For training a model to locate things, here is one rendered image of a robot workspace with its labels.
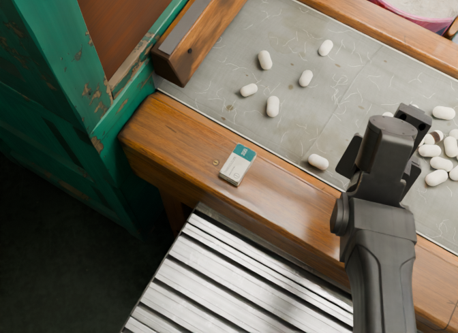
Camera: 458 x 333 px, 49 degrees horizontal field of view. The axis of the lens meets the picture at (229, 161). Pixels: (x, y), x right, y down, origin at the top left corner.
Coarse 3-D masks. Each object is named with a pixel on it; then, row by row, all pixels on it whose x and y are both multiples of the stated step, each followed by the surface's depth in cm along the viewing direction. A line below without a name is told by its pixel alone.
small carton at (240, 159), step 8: (240, 144) 81; (232, 152) 81; (240, 152) 81; (248, 152) 81; (232, 160) 80; (240, 160) 80; (248, 160) 80; (224, 168) 80; (232, 168) 80; (240, 168) 80; (248, 168) 81; (224, 176) 80; (232, 176) 79; (240, 176) 79
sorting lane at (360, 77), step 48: (288, 0) 97; (240, 48) 93; (288, 48) 93; (336, 48) 93; (384, 48) 94; (192, 96) 89; (240, 96) 89; (288, 96) 90; (336, 96) 90; (384, 96) 90; (432, 96) 90; (288, 144) 86; (336, 144) 86; (432, 192) 84; (432, 240) 81
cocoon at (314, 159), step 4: (312, 156) 84; (316, 156) 84; (308, 160) 84; (312, 160) 83; (316, 160) 83; (320, 160) 83; (324, 160) 83; (312, 164) 84; (316, 164) 83; (320, 164) 83; (324, 164) 83; (328, 164) 84; (320, 168) 84; (324, 168) 84
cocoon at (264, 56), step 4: (260, 52) 91; (264, 52) 90; (268, 52) 91; (260, 56) 90; (264, 56) 90; (268, 56) 90; (260, 60) 90; (264, 60) 90; (268, 60) 90; (260, 64) 90; (264, 64) 90; (268, 64) 90; (264, 68) 90; (268, 68) 90
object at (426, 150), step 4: (424, 144) 85; (428, 144) 85; (420, 148) 85; (424, 148) 85; (428, 148) 84; (432, 148) 84; (436, 148) 84; (420, 152) 85; (424, 152) 85; (428, 152) 84; (432, 152) 84; (436, 152) 84; (440, 152) 85; (424, 156) 85; (428, 156) 85; (432, 156) 85; (436, 156) 85
